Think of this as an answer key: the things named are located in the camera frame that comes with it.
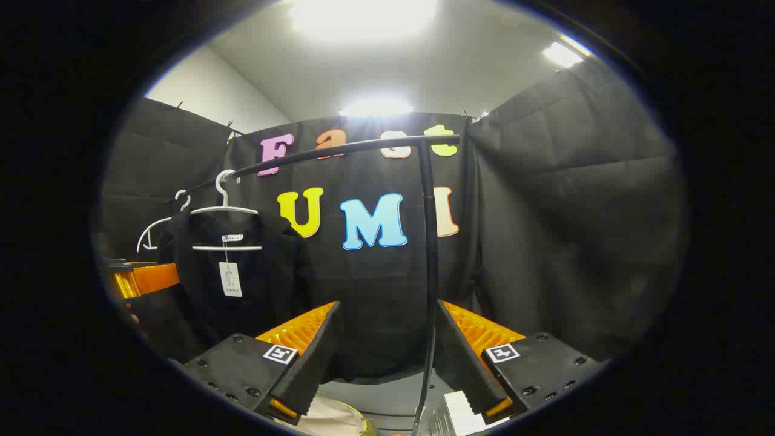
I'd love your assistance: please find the white laundry hamper yellow rim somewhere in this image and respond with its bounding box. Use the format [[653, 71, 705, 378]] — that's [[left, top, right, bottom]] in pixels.
[[297, 397, 377, 436]]

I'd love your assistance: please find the ceiling light above backdrop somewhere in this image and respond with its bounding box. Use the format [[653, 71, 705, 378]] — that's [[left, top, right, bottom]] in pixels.
[[338, 99, 414, 119]]

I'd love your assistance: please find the white box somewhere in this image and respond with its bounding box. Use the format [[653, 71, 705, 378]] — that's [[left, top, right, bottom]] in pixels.
[[431, 391, 512, 436]]

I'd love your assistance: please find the large ceiling light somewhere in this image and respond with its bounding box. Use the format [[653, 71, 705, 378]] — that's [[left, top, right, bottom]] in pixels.
[[289, 0, 438, 38]]

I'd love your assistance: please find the black metal clothes rack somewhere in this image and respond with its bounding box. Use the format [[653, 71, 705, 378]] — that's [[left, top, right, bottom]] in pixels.
[[167, 134, 461, 436]]

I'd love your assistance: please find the narrow ceiling light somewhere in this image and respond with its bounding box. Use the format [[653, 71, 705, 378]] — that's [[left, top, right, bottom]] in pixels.
[[542, 38, 587, 68]]

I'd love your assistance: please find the large white clothes hanger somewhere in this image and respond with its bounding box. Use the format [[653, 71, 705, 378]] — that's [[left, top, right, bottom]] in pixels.
[[190, 169, 263, 253]]

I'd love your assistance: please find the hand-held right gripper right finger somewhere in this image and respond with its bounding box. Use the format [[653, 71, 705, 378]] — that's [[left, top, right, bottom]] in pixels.
[[435, 298, 610, 426]]

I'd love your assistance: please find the black backdrop cloth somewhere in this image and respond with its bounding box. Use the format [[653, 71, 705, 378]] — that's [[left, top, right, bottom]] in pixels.
[[97, 54, 688, 388]]

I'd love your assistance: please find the black knit garment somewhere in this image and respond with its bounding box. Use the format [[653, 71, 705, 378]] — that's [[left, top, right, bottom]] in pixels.
[[142, 209, 317, 365]]

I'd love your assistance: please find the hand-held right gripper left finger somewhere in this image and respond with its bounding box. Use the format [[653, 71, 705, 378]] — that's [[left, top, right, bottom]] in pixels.
[[180, 300, 343, 424]]

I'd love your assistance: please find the small white clothes hanger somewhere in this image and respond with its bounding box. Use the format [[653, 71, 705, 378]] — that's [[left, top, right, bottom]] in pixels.
[[136, 189, 192, 254]]

